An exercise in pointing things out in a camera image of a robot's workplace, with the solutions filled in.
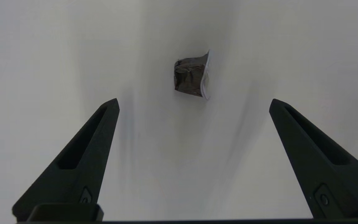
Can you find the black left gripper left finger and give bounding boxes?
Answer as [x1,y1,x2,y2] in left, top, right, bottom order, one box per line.
[12,98,120,220]

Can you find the coffee capsule with white lid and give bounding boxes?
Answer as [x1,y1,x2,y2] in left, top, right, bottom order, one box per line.
[173,49,211,100]

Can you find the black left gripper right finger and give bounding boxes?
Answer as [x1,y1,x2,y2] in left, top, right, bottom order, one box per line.
[269,99,358,219]

